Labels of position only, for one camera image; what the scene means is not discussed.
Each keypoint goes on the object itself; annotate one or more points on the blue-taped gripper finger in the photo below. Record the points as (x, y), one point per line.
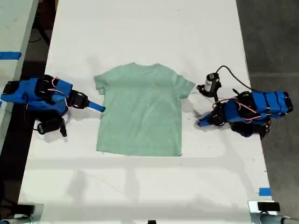
(206, 120)
(97, 107)

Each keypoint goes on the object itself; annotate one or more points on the pale green T-shirt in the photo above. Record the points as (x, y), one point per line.
(142, 109)

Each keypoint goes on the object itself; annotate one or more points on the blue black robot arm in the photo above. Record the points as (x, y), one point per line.
(268, 102)
(42, 99)

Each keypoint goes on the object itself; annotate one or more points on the long blue tape strip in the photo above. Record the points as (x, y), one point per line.
(10, 55)

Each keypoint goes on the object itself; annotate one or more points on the square blue tape piece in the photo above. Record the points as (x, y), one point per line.
(265, 191)

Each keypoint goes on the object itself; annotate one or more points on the pale side table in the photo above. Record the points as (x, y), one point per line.
(14, 28)

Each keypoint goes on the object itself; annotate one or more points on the wide black box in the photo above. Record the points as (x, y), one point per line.
(268, 206)
(26, 208)

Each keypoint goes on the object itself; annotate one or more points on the tiny black box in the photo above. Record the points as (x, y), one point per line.
(151, 222)

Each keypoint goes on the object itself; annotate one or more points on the grey metal pipe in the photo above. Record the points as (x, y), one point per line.
(280, 219)

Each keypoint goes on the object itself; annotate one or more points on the black camera stalk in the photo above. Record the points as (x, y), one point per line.
(216, 95)
(63, 129)

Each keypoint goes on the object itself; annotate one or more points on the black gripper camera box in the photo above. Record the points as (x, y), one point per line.
(212, 81)
(49, 126)

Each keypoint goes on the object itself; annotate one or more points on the shiny metal bracket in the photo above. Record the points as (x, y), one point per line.
(38, 211)
(253, 210)

